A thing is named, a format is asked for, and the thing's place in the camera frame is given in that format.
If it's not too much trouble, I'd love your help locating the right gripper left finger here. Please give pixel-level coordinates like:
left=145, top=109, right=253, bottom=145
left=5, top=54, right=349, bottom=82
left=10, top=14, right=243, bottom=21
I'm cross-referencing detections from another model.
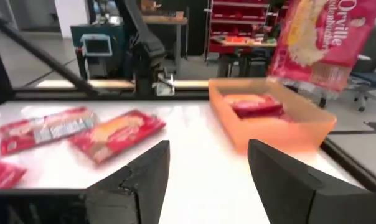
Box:
left=85, top=140, right=171, bottom=224

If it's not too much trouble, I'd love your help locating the teal equipment cart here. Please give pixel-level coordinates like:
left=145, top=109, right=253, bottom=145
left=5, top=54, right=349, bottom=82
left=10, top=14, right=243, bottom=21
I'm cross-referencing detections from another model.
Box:
left=70, top=23, right=126, bottom=79

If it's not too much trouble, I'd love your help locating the cluttered work table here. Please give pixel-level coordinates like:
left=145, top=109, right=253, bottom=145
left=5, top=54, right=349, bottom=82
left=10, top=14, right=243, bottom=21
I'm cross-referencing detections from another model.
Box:
left=217, top=35, right=278, bottom=78

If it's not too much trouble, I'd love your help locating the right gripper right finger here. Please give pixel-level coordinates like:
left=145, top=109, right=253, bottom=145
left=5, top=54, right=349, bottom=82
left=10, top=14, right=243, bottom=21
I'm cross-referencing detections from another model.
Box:
left=248, top=139, right=376, bottom=224

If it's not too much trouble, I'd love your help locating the wooden desk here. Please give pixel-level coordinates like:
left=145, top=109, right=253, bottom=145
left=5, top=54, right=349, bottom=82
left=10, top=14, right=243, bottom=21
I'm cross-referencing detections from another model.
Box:
left=141, top=11, right=189, bottom=75

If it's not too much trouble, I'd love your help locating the red shelving unit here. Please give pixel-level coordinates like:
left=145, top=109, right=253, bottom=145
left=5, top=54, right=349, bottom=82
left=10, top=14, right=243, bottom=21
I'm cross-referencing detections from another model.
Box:
left=206, top=0, right=281, bottom=55

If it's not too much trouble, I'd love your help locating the orange cardboard box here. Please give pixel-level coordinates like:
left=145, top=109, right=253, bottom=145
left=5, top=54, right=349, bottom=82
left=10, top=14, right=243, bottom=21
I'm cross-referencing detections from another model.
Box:
left=208, top=77, right=337, bottom=155

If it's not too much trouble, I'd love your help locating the black aluminium table frame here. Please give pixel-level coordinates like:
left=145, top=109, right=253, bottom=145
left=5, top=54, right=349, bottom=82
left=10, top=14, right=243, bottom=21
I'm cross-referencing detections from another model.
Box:
left=0, top=9, right=376, bottom=194

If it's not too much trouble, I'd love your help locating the blue office chair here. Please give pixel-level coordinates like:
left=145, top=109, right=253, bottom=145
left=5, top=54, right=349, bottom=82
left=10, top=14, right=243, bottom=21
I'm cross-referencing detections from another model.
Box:
left=318, top=26, right=376, bottom=113

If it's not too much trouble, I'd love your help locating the red Orville popcorn bag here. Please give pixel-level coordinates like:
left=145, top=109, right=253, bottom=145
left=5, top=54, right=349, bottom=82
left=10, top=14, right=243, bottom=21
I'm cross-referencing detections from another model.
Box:
left=0, top=159, right=27, bottom=190
left=223, top=92, right=284, bottom=119
left=0, top=106, right=98, bottom=157
left=68, top=108, right=167, bottom=165
left=267, top=0, right=376, bottom=100

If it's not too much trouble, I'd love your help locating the light wooden base board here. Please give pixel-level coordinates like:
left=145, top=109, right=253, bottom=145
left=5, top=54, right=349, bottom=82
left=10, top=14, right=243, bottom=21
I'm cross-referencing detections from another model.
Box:
left=35, top=79, right=209, bottom=90

